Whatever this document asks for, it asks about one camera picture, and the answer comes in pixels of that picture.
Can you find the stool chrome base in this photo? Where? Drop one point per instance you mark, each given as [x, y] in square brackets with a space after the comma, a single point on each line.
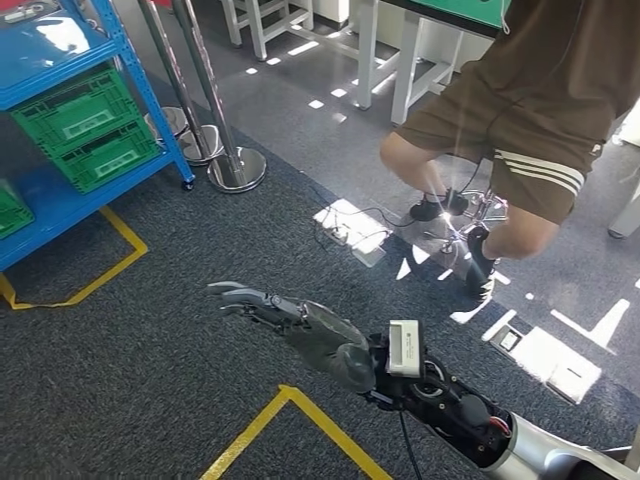
[480, 212]

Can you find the pale floor cover plate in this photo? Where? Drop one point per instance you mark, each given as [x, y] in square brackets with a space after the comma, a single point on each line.
[572, 381]

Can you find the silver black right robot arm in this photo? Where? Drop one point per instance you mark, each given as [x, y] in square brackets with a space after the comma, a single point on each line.
[475, 424]

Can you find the green plastic crate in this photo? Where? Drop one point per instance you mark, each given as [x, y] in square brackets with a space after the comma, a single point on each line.
[12, 212]
[75, 109]
[110, 159]

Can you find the metal floor outlet plate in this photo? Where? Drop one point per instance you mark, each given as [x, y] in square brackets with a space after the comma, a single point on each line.
[337, 235]
[507, 340]
[369, 255]

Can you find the yellow floor tape square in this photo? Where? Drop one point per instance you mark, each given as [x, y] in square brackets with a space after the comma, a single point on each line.
[125, 238]
[300, 401]

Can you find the blue metal shelf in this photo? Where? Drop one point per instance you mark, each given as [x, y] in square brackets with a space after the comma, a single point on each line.
[50, 199]

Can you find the chrome stanchion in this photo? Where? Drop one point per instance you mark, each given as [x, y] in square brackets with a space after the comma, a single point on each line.
[235, 166]
[200, 142]

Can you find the dark stanchion post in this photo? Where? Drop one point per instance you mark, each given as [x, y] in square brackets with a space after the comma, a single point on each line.
[167, 119]

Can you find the person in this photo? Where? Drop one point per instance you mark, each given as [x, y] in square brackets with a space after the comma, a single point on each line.
[540, 99]

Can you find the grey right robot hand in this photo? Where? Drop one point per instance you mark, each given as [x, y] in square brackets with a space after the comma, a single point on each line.
[324, 344]

